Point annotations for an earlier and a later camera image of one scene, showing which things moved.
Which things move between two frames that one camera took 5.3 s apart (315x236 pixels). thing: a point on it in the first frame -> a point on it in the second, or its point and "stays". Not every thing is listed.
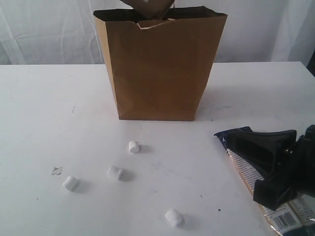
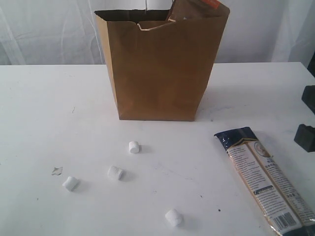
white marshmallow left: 71,184 stays
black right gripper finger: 260,150 -> 308,97
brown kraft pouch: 155,10 -> 199,10
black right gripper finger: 273,193 -> 305,137
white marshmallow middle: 114,172 stays
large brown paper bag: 161,69 stays
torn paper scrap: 57,170 stays
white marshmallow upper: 133,146 stays
